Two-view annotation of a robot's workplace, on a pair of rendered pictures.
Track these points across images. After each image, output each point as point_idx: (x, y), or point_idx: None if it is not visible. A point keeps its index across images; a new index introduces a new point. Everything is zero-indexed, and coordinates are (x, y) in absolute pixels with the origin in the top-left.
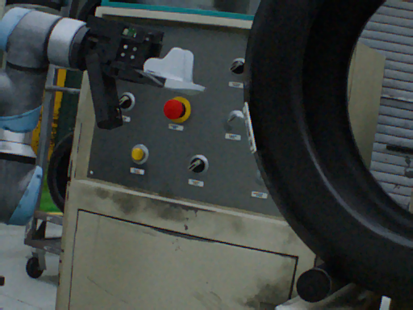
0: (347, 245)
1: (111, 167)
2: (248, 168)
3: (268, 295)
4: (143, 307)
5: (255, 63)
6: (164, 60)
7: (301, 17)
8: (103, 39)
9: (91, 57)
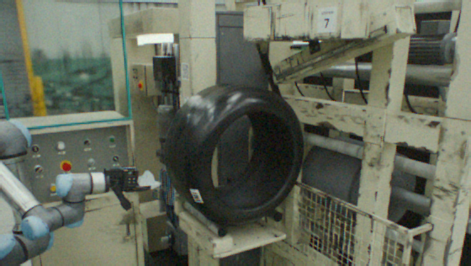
0: (233, 217)
1: (40, 197)
2: None
3: (126, 218)
4: (77, 244)
5: (194, 176)
6: (146, 178)
7: (209, 157)
8: (115, 178)
9: (114, 187)
